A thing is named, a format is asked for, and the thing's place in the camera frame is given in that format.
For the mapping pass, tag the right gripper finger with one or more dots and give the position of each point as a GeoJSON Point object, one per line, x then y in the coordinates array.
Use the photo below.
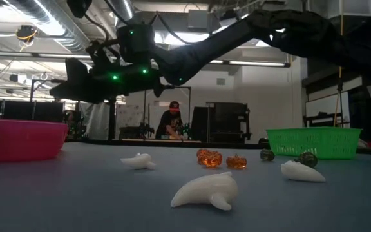
{"type": "Point", "coordinates": [76, 71]}
{"type": "Point", "coordinates": [82, 91]}

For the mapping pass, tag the white ghost figure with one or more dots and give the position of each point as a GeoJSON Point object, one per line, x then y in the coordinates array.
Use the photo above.
{"type": "Point", "coordinates": [301, 172]}
{"type": "Point", "coordinates": [208, 191]}
{"type": "Point", "coordinates": [139, 161]}

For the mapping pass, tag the orange translucent pumpkin figure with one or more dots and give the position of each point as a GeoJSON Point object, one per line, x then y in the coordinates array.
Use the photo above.
{"type": "Point", "coordinates": [213, 159]}
{"type": "Point", "coordinates": [236, 162]}
{"type": "Point", "coordinates": [201, 152]}

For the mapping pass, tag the dark translucent skull figure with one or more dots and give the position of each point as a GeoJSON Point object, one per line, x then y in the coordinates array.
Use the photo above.
{"type": "Point", "coordinates": [267, 155]}
{"type": "Point", "coordinates": [308, 159]}

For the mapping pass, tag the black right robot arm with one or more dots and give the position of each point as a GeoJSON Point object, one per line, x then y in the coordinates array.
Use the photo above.
{"type": "Point", "coordinates": [224, 42]}

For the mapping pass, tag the black background robot arm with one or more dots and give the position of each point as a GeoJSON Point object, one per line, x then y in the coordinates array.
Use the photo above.
{"type": "Point", "coordinates": [187, 129]}
{"type": "Point", "coordinates": [143, 130]}

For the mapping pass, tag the grey hanging curtain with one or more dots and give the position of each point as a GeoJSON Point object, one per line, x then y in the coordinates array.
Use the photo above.
{"type": "Point", "coordinates": [97, 122]}

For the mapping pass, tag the black partition panels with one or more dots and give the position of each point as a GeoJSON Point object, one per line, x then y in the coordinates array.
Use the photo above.
{"type": "Point", "coordinates": [47, 111]}

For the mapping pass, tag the person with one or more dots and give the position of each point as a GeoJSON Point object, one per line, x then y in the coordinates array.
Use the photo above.
{"type": "Point", "coordinates": [169, 124]}

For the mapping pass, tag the wooden background table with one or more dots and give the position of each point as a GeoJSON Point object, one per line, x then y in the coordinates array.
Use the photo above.
{"type": "Point", "coordinates": [134, 140]}

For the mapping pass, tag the pink plastic bowl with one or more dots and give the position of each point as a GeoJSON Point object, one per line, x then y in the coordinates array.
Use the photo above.
{"type": "Point", "coordinates": [18, 141]}

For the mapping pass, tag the grey ceiling junction box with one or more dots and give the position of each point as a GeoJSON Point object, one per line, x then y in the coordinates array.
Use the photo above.
{"type": "Point", "coordinates": [198, 19]}

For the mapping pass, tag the black equipment cabinet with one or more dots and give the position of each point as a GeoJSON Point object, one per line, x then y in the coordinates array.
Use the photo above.
{"type": "Point", "coordinates": [227, 119]}

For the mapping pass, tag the LED light bar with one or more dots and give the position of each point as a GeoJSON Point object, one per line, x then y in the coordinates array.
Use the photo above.
{"type": "Point", "coordinates": [256, 63]}

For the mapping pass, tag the green plastic basket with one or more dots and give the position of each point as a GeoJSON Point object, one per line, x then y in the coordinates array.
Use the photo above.
{"type": "Point", "coordinates": [314, 143]}

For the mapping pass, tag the whiteboard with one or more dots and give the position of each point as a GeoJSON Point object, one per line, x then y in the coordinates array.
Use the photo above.
{"type": "Point", "coordinates": [324, 104]}

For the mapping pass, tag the black tripod stand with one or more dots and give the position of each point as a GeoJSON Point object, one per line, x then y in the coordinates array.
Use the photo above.
{"type": "Point", "coordinates": [340, 106]}

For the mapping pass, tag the ribbed silver air duct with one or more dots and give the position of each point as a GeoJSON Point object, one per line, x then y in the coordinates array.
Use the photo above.
{"type": "Point", "coordinates": [53, 25]}

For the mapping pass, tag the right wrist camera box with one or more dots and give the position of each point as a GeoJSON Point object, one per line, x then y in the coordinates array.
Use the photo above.
{"type": "Point", "coordinates": [137, 42]}

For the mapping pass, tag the round silver air duct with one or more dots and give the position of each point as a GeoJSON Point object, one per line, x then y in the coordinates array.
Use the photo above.
{"type": "Point", "coordinates": [126, 6]}

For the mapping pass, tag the black station frame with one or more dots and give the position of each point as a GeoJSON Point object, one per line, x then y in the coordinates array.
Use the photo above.
{"type": "Point", "coordinates": [32, 93]}
{"type": "Point", "coordinates": [189, 106]}

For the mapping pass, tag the grey wall vent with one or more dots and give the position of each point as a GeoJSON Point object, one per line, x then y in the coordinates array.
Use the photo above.
{"type": "Point", "coordinates": [221, 81]}

